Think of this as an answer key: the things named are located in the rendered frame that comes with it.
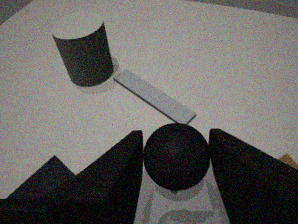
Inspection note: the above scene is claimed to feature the brown cube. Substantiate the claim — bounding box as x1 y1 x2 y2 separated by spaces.
278 153 298 169

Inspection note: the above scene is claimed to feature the grey flat bar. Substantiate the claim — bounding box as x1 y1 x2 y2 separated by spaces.
114 69 196 124

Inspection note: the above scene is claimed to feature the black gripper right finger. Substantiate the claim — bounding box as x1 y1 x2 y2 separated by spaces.
209 128 298 224

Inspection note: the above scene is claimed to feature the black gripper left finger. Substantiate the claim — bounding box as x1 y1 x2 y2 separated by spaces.
0 131 142 224

